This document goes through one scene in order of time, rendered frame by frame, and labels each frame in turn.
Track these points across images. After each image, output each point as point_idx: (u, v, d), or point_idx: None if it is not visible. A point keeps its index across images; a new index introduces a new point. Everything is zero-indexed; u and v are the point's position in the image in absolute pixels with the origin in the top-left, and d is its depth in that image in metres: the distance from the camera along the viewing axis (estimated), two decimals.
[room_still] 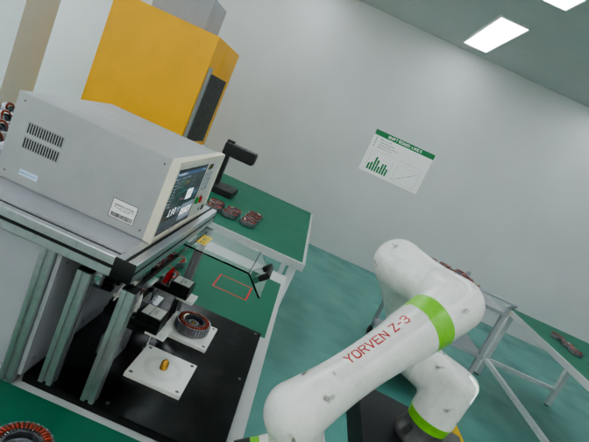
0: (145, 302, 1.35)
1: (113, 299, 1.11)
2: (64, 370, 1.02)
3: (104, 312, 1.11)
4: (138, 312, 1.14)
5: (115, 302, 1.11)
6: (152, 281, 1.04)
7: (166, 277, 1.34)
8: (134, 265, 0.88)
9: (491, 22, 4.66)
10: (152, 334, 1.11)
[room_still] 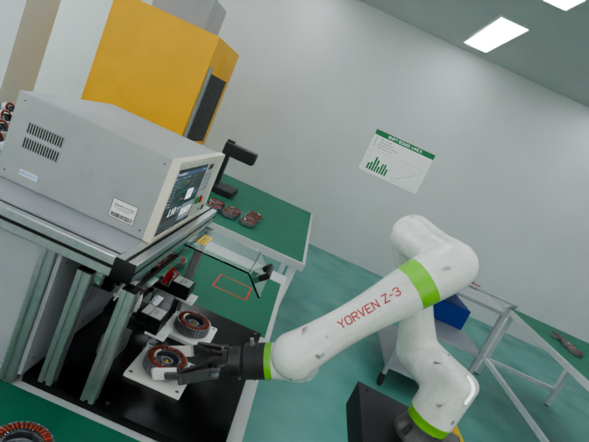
0: (145, 302, 1.35)
1: (113, 299, 1.11)
2: (64, 370, 1.02)
3: (104, 312, 1.11)
4: (138, 312, 1.14)
5: (115, 302, 1.11)
6: (152, 281, 1.04)
7: (166, 277, 1.34)
8: (134, 265, 0.88)
9: (491, 22, 4.66)
10: (152, 334, 1.11)
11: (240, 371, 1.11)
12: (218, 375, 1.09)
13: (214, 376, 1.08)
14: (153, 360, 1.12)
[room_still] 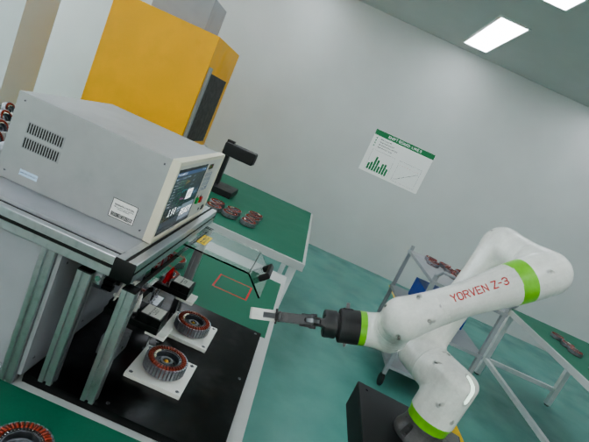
0: (145, 302, 1.35)
1: (113, 299, 1.11)
2: (64, 370, 1.02)
3: (104, 312, 1.11)
4: (138, 312, 1.14)
5: (115, 302, 1.11)
6: (152, 281, 1.04)
7: (166, 277, 1.34)
8: (134, 265, 0.88)
9: (491, 22, 4.66)
10: (152, 334, 1.11)
11: (337, 328, 1.17)
12: (313, 322, 1.14)
13: (308, 321, 1.14)
14: (153, 360, 1.12)
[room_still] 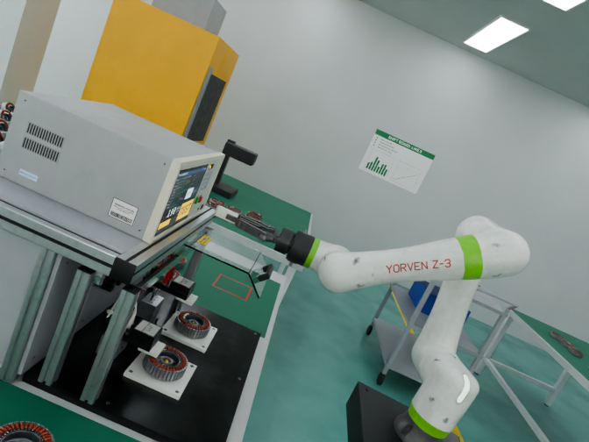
0: (145, 302, 1.35)
1: (107, 316, 1.12)
2: (64, 370, 1.02)
3: (98, 329, 1.12)
4: (131, 328, 1.15)
5: (109, 318, 1.12)
6: (152, 281, 1.04)
7: (166, 277, 1.34)
8: (134, 265, 0.88)
9: (491, 22, 4.66)
10: (145, 351, 1.12)
11: None
12: None
13: (268, 226, 1.35)
14: (153, 360, 1.12)
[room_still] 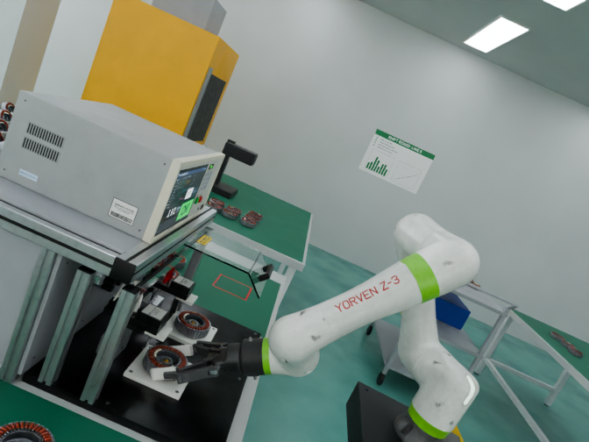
0: (145, 302, 1.35)
1: (113, 299, 1.11)
2: (64, 370, 1.02)
3: (104, 312, 1.11)
4: (138, 312, 1.14)
5: (115, 302, 1.11)
6: (152, 281, 1.04)
7: (166, 277, 1.34)
8: (134, 265, 0.88)
9: (491, 22, 4.66)
10: (152, 334, 1.11)
11: None
12: (228, 345, 1.21)
13: (225, 345, 1.21)
14: (153, 360, 1.12)
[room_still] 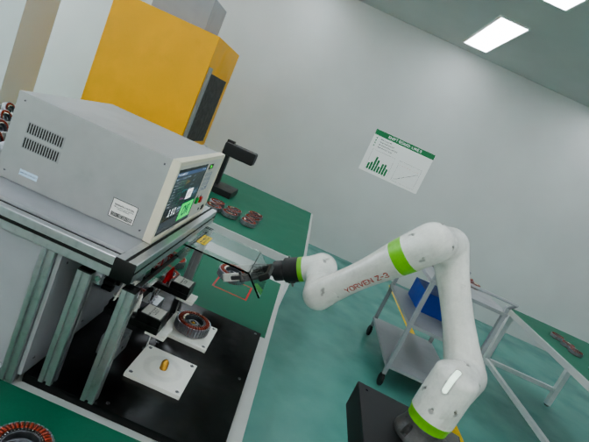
0: (145, 302, 1.35)
1: (113, 299, 1.11)
2: (64, 370, 1.02)
3: (104, 312, 1.11)
4: (138, 312, 1.14)
5: (115, 302, 1.11)
6: (152, 281, 1.04)
7: (166, 277, 1.34)
8: (134, 265, 0.88)
9: (491, 22, 4.66)
10: (152, 334, 1.11)
11: None
12: None
13: None
14: (223, 269, 1.66)
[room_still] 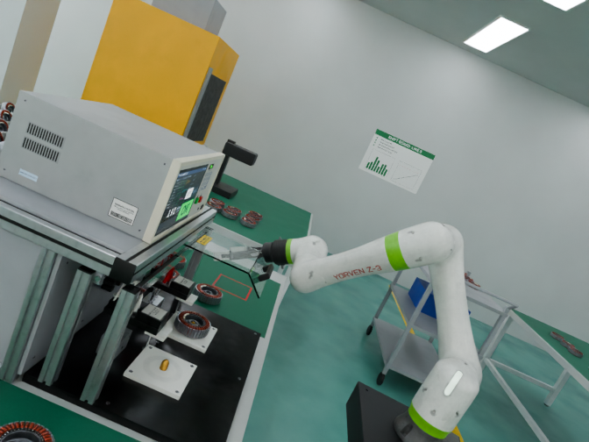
0: (145, 302, 1.35)
1: (113, 299, 1.11)
2: (64, 370, 1.02)
3: (104, 312, 1.11)
4: (138, 312, 1.14)
5: (115, 302, 1.11)
6: (152, 281, 1.04)
7: (166, 277, 1.34)
8: (134, 265, 0.88)
9: (491, 22, 4.66)
10: (152, 334, 1.11)
11: None
12: None
13: None
14: (199, 288, 1.69)
